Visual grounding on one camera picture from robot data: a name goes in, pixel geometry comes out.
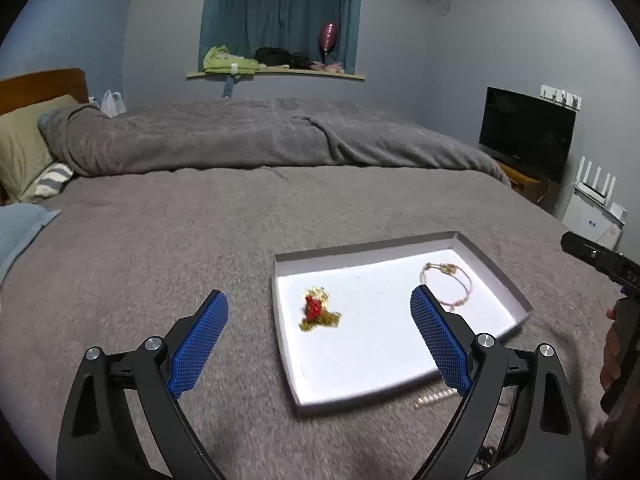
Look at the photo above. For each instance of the black bag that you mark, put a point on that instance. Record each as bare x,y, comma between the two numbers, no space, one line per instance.
280,56

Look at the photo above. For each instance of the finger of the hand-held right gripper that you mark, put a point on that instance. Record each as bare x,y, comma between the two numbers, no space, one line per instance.
585,250

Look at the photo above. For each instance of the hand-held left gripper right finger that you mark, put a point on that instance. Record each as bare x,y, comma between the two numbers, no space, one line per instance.
440,340

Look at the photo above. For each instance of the pink small items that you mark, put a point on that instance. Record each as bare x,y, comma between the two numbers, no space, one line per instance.
327,65

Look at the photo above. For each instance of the white shallow cardboard tray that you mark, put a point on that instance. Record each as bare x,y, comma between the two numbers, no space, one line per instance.
380,320

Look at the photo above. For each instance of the grey striped pillow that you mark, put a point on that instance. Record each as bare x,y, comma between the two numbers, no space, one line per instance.
50,180

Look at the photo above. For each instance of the person's right hand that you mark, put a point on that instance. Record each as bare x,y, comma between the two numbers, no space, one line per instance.
611,355

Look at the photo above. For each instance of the wooden headboard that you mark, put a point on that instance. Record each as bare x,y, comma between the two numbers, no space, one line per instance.
45,85

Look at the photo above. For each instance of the green pillow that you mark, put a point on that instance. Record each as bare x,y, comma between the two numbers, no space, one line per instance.
20,145

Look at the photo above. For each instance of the green cloth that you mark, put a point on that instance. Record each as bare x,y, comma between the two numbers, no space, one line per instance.
225,60

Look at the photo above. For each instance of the white wall hook rack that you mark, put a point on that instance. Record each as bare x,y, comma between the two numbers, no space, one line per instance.
560,96

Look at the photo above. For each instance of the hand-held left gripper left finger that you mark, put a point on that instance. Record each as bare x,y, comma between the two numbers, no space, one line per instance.
200,345

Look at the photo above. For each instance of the light blue cloth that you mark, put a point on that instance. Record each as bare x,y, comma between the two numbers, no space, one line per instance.
20,230

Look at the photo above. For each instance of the white plastic bag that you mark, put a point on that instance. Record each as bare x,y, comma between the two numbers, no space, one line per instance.
111,104

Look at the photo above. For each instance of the pink foil balloon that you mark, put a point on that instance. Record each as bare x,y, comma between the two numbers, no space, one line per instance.
328,35

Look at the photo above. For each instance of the white router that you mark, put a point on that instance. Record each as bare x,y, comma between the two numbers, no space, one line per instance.
595,190

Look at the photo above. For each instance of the teal curtain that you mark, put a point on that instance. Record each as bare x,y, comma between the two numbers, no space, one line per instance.
280,10

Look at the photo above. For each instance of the black flat screen television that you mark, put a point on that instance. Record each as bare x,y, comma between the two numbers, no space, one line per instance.
525,130

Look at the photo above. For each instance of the wooden window shelf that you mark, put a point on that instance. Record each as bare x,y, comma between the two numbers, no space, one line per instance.
300,74

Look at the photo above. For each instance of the wooden television stand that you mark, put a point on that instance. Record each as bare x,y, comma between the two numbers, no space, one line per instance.
522,180

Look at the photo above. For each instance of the gold and red ornament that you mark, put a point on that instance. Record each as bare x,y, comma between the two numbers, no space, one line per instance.
315,310

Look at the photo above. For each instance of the grey bed blanket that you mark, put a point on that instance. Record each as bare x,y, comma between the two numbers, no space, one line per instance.
175,240

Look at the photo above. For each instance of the grey duvet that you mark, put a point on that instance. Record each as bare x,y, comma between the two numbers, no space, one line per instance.
250,130

